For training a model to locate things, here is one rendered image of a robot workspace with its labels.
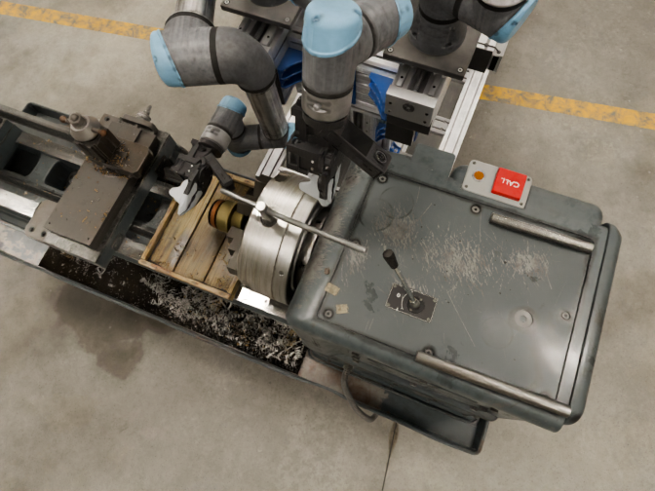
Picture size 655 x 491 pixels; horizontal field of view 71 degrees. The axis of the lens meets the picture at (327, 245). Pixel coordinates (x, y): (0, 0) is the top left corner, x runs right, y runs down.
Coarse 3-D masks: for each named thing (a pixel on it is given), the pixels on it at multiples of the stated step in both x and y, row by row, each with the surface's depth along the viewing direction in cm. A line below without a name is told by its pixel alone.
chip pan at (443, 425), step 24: (48, 120) 197; (0, 240) 180; (24, 240) 179; (312, 360) 158; (336, 384) 155; (360, 384) 154; (384, 408) 151; (408, 408) 151; (432, 432) 148; (456, 432) 148
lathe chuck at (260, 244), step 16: (304, 176) 111; (272, 192) 103; (288, 192) 103; (304, 192) 103; (272, 208) 101; (288, 208) 101; (256, 224) 100; (272, 224) 100; (288, 224) 99; (256, 240) 100; (272, 240) 100; (240, 256) 102; (256, 256) 101; (272, 256) 100; (240, 272) 105; (256, 272) 103; (272, 272) 101; (256, 288) 108
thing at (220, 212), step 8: (216, 200) 118; (216, 208) 116; (224, 208) 115; (232, 208) 114; (208, 216) 116; (216, 216) 115; (224, 216) 114; (232, 216) 115; (240, 216) 114; (248, 216) 119; (216, 224) 116; (224, 224) 115; (232, 224) 115; (240, 224) 114; (224, 232) 118
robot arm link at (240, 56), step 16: (224, 32) 94; (240, 32) 96; (224, 48) 93; (240, 48) 94; (256, 48) 97; (224, 64) 95; (240, 64) 95; (256, 64) 98; (272, 64) 102; (224, 80) 98; (240, 80) 99; (256, 80) 100; (272, 80) 104; (256, 96) 108; (272, 96) 111; (256, 112) 117; (272, 112) 117; (272, 128) 124; (288, 128) 132; (272, 144) 135
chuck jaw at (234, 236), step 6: (234, 228) 114; (228, 234) 113; (234, 234) 113; (240, 234) 113; (228, 240) 115; (234, 240) 113; (240, 240) 113; (228, 246) 112; (234, 246) 112; (234, 252) 111; (234, 258) 110; (228, 264) 110; (234, 264) 110; (228, 270) 111; (234, 270) 109; (246, 282) 109
